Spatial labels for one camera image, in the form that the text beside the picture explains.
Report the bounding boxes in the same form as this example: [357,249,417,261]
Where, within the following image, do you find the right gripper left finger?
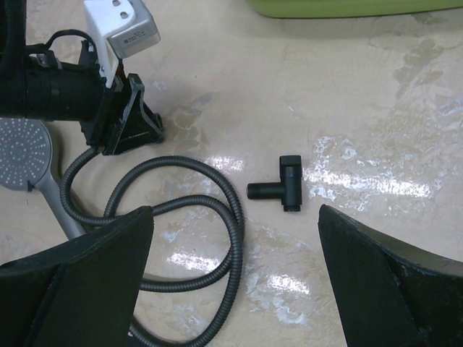
[1,206,153,346]

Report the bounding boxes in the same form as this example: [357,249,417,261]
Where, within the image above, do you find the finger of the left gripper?
[119,99,165,154]

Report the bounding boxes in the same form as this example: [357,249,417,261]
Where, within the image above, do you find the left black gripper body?
[80,74,145,155]

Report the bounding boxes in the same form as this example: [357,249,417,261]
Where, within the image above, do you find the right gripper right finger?
[318,205,462,346]

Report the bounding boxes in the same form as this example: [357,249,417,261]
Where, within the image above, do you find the black shower hose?
[59,147,247,347]

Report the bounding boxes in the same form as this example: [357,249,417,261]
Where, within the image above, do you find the grey shower head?
[1,118,86,239]

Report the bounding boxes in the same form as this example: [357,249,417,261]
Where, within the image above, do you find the black T-shaped fitting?
[247,155,302,212]

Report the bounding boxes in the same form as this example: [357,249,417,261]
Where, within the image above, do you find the green vegetable tray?
[248,0,462,19]

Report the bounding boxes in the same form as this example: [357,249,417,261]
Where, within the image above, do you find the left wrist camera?
[83,0,161,88]

